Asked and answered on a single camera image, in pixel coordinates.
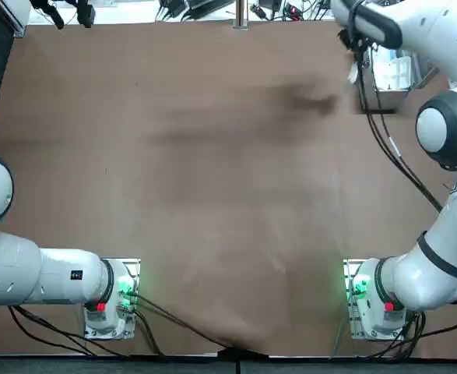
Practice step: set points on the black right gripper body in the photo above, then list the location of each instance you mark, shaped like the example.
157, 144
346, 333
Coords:
354, 43

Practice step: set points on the white plastic medicine box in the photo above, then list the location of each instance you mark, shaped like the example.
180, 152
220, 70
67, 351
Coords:
401, 72

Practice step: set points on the aluminium medical kit case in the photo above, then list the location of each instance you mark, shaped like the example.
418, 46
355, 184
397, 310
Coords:
380, 102

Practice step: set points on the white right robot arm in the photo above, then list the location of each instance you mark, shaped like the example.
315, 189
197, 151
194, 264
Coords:
434, 27

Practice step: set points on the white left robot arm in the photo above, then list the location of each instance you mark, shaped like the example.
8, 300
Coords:
57, 276

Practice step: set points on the black dongle with red light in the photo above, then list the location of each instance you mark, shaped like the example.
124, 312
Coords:
259, 11
295, 11

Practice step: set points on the black power adapter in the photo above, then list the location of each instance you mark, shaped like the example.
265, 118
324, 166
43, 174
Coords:
173, 8

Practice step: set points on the small black adapter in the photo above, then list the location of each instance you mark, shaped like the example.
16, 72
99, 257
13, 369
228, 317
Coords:
86, 15

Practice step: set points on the aluminium post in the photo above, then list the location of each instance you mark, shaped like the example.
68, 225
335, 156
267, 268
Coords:
240, 15

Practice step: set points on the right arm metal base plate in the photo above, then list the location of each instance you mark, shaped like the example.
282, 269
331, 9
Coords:
349, 323

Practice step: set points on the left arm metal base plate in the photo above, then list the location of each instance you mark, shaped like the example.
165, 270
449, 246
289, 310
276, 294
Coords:
132, 263

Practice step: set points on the aluminium frame rail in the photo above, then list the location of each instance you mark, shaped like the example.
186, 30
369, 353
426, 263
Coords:
18, 17

